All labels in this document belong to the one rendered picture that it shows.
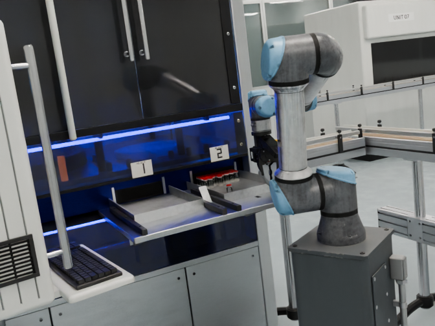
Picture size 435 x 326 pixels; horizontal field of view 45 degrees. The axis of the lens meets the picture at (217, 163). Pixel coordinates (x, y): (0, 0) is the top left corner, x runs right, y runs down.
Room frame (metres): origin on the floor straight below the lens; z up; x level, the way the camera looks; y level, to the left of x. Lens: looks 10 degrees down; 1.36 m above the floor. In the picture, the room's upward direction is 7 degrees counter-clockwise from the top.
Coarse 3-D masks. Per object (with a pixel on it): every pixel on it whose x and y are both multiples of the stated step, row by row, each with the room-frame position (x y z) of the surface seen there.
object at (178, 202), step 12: (180, 192) 2.01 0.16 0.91; (120, 204) 2.02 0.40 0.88; (132, 204) 2.00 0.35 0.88; (144, 204) 1.97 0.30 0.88; (156, 204) 1.95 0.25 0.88; (168, 204) 1.92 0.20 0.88; (180, 204) 1.78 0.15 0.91; (192, 204) 1.80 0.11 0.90; (132, 216) 1.73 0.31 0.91; (144, 216) 1.72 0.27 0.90; (156, 216) 1.74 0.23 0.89; (168, 216) 1.76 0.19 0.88
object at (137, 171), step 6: (138, 162) 1.99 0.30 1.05; (144, 162) 2.00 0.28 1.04; (150, 162) 2.01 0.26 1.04; (132, 168) 1.98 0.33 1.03; (138, 168) 1.99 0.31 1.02; (150, 168) 2.01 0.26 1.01; (132, 174) 1.98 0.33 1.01; (138, 174) 1.99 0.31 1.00; (144, 174) 2.00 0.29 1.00; (150, 174) 2.01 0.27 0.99
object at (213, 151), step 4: (212, 148) 2.13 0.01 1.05; (216, 148) 2.13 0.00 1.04; (224, 148) 2.15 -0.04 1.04; (212, 152) 2.13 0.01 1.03; (216, 152) 2.13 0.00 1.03; (220, 152) 2.14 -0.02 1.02; (224, 152) 2.15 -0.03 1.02; (228, 152) 2.16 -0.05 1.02; (212, 156) 2.13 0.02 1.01; (216, 156) 2.13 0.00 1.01; (220, 156) 2.14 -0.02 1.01; (224, 156) 2.15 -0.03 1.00; (228, 156) 2.16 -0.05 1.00; (212, 160) 2.12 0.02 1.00; (216, 160) 2.13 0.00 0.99
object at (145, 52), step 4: (140, 0) 1.97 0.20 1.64; (140, 4) 1.97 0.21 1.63; (140, 8) 1.97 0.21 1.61; (140, 12) 1.97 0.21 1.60; (140, 16) 1.97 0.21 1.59; (140, 20) 1.97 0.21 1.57; (144, 20) 1.98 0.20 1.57; (140, 24) 1.97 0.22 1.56; (144, 24) 1.97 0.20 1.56; (140, 28) 1.97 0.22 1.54; (144, 28) 1.97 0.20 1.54; (144, 32) 1.97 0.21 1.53; (144, 36) 1.97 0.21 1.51; (144, 40) 1.97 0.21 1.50; (144, 44) 1.97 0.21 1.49; (144, 48) 1.97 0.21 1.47; (148, 48) 1.98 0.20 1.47; (140, 52) 2.02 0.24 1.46; (144, 52) 1.97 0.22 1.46; (148, 52) 1.97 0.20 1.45; (144, 56) 1.98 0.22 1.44; (148, 56) 1.97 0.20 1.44
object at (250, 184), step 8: (240, 176) 2.26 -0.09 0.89; (248, 176) 2.19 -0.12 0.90; (256, 176) 2.13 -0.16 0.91; (192, 184) 2.10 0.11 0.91; (224, 184) 2.15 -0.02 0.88; (232, 184) 2.13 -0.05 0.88; (240, 184) 2.11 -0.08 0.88; (248, 184) 2.10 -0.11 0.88; (256, 184) 2.08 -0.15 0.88; (264, 184) 1.92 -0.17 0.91; (208, 192) 1.96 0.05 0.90; (216, 192) 1.90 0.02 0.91; (224, 192) 2.01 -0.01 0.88; (232, 192) 1.86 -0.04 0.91; (240, 192) 1.88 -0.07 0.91; (248, 192) 1.89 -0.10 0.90; (256, 192) 1.91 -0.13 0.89; (264, 192) 1.92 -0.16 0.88; (232, 200) 1.86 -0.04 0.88
